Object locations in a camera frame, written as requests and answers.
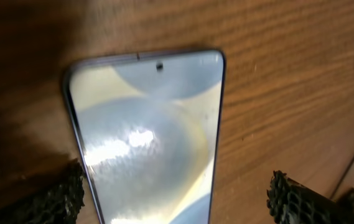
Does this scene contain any Samsung Galaxy smartphone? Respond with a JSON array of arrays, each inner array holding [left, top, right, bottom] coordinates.
[[62, 48, 226, 223]]

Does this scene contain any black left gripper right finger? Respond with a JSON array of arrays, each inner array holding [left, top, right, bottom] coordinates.
[[266, 170, 354, 224]]

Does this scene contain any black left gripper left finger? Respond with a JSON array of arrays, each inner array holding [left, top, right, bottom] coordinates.
[[0, 161, 85, 224]]

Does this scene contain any black USB charging cable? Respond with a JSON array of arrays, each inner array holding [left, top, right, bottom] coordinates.
[[328, 121, 354, 200]]

